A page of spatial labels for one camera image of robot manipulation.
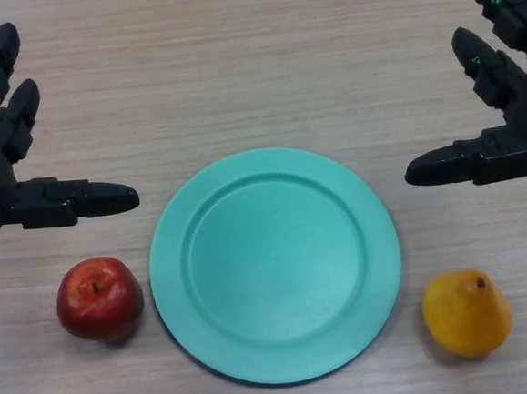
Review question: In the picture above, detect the yellow pear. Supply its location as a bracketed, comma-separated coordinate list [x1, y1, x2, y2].
[419, 267, 516, 362]

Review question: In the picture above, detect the green round plate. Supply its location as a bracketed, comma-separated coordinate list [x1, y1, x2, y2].
[140, 137, 411, 394]

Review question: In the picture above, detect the red apple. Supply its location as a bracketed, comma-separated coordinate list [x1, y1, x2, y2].
[52, 253, 147, 347]

